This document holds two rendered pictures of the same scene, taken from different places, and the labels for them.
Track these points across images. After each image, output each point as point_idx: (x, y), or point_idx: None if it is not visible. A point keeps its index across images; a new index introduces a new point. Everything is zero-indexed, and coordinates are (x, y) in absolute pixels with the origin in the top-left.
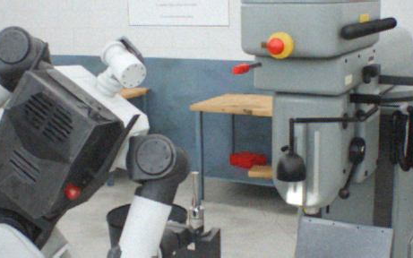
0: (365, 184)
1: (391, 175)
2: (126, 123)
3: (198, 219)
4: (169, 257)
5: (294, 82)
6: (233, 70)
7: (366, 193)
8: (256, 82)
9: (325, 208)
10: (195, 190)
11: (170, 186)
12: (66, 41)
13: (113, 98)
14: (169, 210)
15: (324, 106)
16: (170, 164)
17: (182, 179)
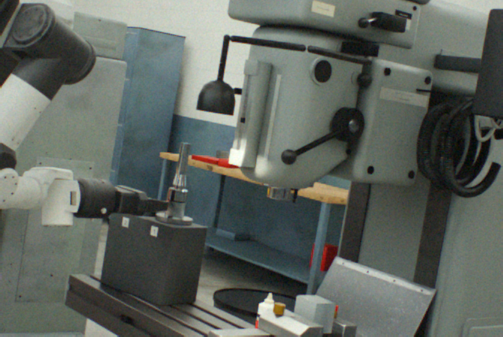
0: (413, 219)
1: (444, 208)
2: None
3: (174, 202)
4: (95, 213)
5: (260, 6)
6: None
7: (413, 232)
8: (228, 7)
9: (364, 249)
10: (180, 164)
11: (46, 70)
12: None
13: None
14: (40, 98)
15: (293, 42)
16: (40, 34)
17: (77, 76)
